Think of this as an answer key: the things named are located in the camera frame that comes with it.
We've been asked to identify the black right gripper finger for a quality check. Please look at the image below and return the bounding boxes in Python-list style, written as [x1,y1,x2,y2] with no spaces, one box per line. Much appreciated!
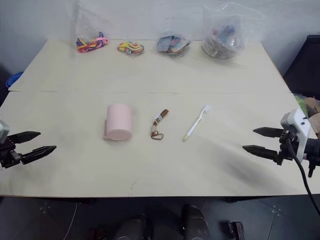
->
[242,144,281,165]
[252,126,285,139]

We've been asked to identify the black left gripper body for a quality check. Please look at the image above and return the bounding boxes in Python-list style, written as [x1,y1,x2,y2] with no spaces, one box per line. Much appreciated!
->
[0,136,24,169]

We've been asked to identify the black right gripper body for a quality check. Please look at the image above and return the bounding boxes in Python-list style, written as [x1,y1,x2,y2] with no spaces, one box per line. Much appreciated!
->
[277,129,301,167]

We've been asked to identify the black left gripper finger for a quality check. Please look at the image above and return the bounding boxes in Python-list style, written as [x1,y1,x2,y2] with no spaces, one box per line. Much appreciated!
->
[7,131,42,144]
[21,145,57,165]

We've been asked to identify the green packet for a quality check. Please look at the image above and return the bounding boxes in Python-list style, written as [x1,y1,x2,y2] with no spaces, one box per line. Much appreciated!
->
[293,92,311,114]

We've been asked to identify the brown cardboard box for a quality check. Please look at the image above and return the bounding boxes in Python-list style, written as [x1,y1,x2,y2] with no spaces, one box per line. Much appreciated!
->
[303,96,320,140]

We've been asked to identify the blue plastic basin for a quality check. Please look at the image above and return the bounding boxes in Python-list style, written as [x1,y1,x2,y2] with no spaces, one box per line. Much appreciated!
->
[4,71,25,89]

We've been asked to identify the white toothbrush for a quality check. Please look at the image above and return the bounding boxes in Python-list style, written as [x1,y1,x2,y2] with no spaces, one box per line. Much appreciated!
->
[182,104,211,143]

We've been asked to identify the small black floor device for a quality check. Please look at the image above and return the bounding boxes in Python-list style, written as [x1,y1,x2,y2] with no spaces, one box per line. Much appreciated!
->
[227,220,246,240]

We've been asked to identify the pink ribbed plastic cup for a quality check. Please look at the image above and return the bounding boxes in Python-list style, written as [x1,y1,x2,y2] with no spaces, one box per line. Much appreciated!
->
[102,104,135,142]

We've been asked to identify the large clear bag of items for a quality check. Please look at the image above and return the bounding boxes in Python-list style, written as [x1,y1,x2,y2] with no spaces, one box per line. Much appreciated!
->
[200,4,246,61]

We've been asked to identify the bag of colourful cards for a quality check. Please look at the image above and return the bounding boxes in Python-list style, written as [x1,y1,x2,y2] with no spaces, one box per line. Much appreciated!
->
[155,30,192,60]

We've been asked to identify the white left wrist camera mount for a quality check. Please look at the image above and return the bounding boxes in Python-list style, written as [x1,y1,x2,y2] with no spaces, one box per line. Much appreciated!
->
[0,119,11,145]

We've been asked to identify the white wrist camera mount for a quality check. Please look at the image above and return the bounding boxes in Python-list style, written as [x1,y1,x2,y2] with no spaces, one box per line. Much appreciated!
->
[279,107,312,161]
[0,119,11,145]

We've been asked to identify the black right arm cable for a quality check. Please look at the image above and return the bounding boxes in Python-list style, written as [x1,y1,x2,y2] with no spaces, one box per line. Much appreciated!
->
[286,136,320,217]

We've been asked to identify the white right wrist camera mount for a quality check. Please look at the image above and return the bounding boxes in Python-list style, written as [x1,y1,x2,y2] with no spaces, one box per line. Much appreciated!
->
[279,107,312,161]

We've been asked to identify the thin white floor wire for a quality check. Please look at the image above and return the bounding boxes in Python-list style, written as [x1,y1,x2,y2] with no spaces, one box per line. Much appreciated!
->
[63,199,79,240]

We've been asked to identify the brown leather keychain strap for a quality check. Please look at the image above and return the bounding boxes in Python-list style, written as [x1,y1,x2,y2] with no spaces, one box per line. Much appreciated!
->
[150,108,170,141]

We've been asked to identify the bag of colourful cords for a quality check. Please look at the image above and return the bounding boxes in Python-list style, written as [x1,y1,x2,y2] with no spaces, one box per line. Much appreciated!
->
[74,14,112,55]

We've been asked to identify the bag with pink yellow cord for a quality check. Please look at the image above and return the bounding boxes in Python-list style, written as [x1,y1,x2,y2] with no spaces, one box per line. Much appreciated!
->
[115,40,146,58]

